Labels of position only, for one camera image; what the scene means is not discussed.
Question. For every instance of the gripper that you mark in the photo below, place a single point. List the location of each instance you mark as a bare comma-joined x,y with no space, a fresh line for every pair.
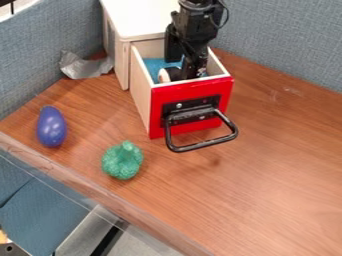
197,26

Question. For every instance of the white toy sushi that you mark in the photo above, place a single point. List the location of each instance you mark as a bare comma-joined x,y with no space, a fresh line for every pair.
164,75

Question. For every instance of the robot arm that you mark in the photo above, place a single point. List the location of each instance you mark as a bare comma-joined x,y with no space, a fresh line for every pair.
199,4

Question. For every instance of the drawer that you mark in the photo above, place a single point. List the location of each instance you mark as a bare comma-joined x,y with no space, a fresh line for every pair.
189,100

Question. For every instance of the cabinet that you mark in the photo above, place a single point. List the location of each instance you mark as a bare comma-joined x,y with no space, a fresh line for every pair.
133,23

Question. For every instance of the grey cloth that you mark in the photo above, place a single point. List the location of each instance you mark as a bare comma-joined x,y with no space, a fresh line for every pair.
84,66

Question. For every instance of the green toy broccoli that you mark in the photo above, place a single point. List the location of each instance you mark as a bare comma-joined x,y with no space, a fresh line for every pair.
122,161

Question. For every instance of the blue toy eggplant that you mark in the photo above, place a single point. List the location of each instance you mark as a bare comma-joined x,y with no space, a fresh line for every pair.
51,126

